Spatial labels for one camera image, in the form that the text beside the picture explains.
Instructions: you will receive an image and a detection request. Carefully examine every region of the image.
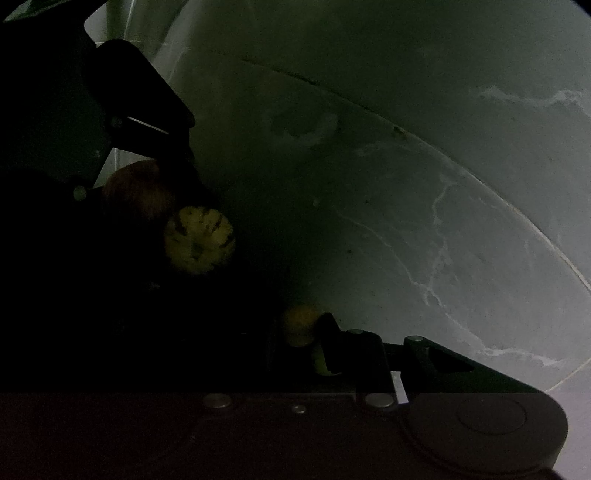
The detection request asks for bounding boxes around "steel tray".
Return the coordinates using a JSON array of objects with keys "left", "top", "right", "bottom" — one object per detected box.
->
[{"left": 82, "top": 1, "right": 194, "bottom": 187}]

